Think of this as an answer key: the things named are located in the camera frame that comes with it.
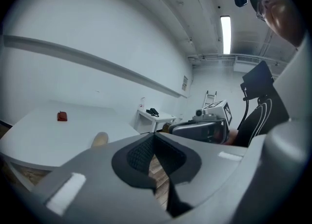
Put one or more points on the red-brown pouch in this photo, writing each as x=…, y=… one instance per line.
x=62, y=116

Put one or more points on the white wall air vent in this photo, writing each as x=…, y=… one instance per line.
x=247, y=62

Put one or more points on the black office chair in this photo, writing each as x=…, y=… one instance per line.
x=258, y=79

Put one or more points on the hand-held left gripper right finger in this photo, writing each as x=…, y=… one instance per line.
x=212, y=169

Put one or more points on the metal ladder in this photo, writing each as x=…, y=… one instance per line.
x=210, y=98

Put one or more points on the wall poster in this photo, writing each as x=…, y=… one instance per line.
x=184, y=83

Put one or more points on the person's right forearm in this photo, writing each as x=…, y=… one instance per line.
x=231, y=137

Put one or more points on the large white table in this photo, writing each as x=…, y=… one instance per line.
x=53, y=140

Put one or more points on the long ceiling light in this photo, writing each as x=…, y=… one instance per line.
x=225, y=34

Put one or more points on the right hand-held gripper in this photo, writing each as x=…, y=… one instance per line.
x=219, y=115

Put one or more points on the white wall dispenser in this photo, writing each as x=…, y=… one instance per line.
x=142, y=102

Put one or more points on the black desk phone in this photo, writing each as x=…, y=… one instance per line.
x=153, y=112

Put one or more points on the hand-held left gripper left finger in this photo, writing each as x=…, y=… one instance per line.
x=102, y=181

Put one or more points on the brown basket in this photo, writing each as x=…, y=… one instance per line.
x=166, y=127

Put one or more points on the eyeglasses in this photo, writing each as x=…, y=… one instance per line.
x=260, y=10

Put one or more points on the long grey wall rail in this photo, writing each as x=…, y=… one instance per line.
x=97, y=60

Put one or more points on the black top with white stripes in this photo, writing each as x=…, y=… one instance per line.
x=263, y=120

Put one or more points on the small white side table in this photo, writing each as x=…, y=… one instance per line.
x=156, y=119

